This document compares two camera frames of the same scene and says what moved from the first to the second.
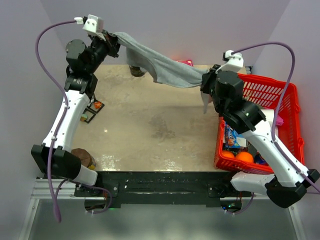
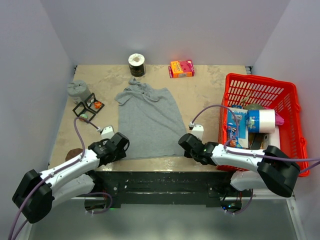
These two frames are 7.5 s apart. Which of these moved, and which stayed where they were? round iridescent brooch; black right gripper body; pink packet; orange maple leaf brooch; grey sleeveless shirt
Moved: black right gripper body; grey sleeveless shirt
Stayed: round iridescent brooch; orange maple leaf brooch; pink packet
